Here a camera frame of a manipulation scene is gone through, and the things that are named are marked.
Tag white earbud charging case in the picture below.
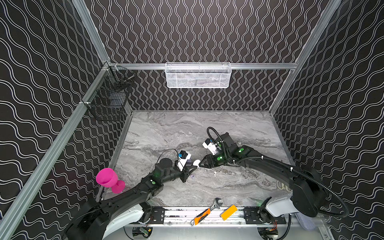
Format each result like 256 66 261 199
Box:
193 160 201 168

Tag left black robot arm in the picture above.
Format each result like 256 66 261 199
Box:
63 158 198 240

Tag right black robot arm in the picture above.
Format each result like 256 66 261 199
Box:
200 133 326 222

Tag pink plastic goblet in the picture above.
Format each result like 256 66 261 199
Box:
96 168 126 194

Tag grey purple cloth pad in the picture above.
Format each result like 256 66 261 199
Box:
295 213 317 231

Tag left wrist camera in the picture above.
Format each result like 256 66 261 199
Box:
176 150 192 171

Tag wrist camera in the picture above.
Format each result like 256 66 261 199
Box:
176 150 192 171
203 139 221 155

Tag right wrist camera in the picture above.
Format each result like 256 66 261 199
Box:
203 139 221 155

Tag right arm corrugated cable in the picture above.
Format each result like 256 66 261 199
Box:
206 126 350 218

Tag pliers with beige handles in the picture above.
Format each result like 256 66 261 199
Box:
277 181 292 193

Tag white wire mesh basket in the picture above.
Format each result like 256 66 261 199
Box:
165 62 232 89

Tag black wire basket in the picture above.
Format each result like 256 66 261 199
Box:
85 65 136 122

